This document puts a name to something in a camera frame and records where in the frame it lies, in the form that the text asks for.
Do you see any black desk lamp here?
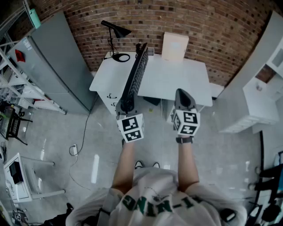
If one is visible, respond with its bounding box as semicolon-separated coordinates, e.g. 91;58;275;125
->
100;20;132;63

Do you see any black folding chair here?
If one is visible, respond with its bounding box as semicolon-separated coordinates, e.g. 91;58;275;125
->
0;105;33;146

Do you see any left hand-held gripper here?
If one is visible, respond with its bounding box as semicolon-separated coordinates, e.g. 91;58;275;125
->
116;98;146;144

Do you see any black wristwatch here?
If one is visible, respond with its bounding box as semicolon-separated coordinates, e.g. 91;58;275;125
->
176;136;194;145

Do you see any black floor cable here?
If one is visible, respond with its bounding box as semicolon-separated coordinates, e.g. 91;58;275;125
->
68;94;99;191

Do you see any white shelf rack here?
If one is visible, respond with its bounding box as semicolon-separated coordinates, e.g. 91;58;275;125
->
0;0;67;116

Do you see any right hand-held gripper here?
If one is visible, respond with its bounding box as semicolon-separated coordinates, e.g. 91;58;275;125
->
172;88;201;136

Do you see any person's left forearm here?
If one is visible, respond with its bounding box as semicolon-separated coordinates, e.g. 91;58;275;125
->
111;138;137;195

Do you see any black box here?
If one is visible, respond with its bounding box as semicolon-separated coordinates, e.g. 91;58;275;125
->
8;161;24;185

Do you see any black office chair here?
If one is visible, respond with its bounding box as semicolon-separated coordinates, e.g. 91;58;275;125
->
247;151;283;226

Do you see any person's right forearm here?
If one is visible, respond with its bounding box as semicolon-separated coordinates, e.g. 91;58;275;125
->
176;136;200;192

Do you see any white printed shirt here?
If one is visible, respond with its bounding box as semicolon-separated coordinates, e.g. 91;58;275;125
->
65;167;248;226

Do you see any white drawer unit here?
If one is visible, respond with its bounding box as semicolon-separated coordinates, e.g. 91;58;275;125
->
98;90;122;116

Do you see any grey metal cabinet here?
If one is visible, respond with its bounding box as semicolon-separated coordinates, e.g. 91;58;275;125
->
7;11;98;115

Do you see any black keyboard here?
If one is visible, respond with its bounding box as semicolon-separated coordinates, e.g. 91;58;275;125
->
119;42;149;113

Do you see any small white side table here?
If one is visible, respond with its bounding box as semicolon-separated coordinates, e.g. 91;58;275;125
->
3;152;66;203

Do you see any mint green bottle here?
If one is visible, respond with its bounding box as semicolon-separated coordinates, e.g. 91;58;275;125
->
29;8;42;30

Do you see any red cloth item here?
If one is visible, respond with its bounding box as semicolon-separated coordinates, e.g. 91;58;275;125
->
14;49;26;63

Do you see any tall white cabinet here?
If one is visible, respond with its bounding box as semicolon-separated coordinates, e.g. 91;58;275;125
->
218;10;283;134

